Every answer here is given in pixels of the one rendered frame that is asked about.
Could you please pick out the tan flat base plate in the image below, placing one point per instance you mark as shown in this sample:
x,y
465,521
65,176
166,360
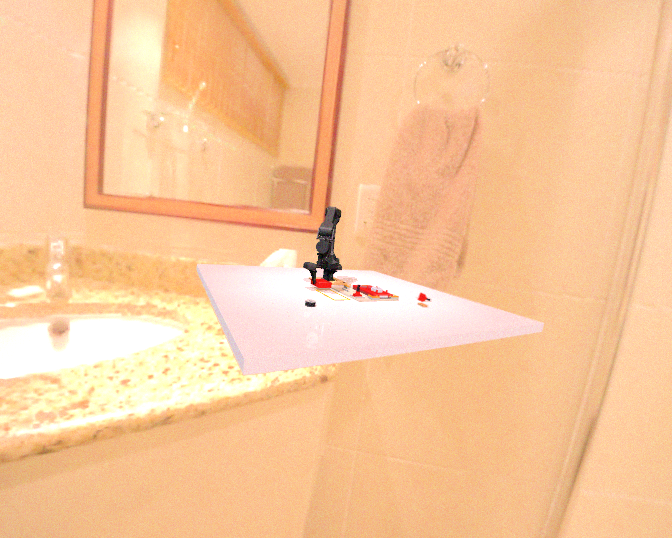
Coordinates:
x,y
348,291

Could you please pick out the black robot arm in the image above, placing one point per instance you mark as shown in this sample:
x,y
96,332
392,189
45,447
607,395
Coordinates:
x,y
327,231

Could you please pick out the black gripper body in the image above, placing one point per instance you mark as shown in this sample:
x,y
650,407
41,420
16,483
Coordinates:
x,y
313,266

